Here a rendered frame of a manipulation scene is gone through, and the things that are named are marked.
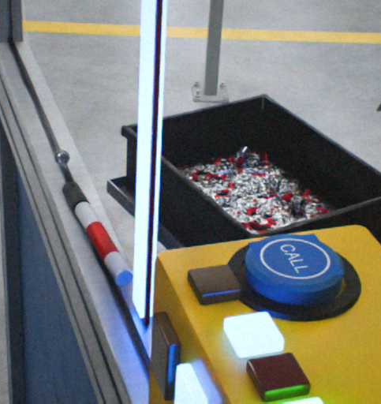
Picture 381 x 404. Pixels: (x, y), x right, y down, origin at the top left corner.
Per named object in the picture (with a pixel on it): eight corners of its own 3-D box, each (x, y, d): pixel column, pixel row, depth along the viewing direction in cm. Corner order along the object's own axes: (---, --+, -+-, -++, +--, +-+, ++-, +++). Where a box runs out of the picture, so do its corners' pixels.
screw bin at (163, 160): (399, 259, 89) (412, 191, 85) (244, 312, 81) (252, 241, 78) (259, 152, 105) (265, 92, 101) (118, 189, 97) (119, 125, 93)
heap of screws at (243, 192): (376, 249, 90) (380, 228, 88) (247, 293, 83) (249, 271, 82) (255, 157, 103) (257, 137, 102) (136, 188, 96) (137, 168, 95)
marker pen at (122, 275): (134, 269, 74) (78, 179, 85) (115, 273, 74) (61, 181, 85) (133, 285, 75) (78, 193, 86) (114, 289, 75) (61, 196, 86)
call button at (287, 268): (356, 311, 40) (362, 276, 39) (263, 326, 39) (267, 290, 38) (315, 256, 43) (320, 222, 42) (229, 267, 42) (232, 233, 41)
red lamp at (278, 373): (310, 396, 35) (312, 383, 35) (262, 405, 34) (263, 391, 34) (290, 362, 36) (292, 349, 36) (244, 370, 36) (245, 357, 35)
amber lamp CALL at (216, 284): (242, 300, 39) (244, 288, 39) (199, 307, 39) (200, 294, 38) (227, 274, 41) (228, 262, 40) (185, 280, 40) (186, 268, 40)
